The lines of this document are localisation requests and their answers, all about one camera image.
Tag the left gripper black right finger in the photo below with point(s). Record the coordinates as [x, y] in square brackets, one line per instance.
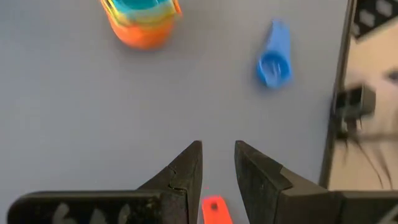
[261, 186]

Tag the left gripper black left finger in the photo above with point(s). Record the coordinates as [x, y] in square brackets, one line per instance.
[183, 186]

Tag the orange measuring cup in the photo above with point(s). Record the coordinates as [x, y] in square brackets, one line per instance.
[143, 37]

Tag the blue measuring cup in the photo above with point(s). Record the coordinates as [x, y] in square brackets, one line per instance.
[273, 68]

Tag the small orange object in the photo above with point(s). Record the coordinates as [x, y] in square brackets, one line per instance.
[216, 213]

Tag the black patterned floor mat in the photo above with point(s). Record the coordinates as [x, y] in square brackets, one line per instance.
[376, 15]

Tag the black floor bracket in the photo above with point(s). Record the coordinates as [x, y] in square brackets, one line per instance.
[354, 102]

